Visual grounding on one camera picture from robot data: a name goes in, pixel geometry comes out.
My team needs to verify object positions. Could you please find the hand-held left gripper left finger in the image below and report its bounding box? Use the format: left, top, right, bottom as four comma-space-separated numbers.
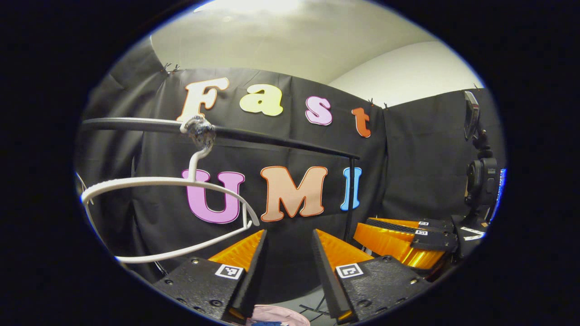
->
152, 229, 269, 323

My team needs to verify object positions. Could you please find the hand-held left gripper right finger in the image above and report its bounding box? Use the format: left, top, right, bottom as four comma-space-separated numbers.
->
311, 229, 434, 324

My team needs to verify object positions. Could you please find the white hanger with taped hook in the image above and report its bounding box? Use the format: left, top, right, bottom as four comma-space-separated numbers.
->
81, 115, 260, 264

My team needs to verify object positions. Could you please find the black clothes rail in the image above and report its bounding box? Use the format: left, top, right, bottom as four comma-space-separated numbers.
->
82, 117, 362, 243

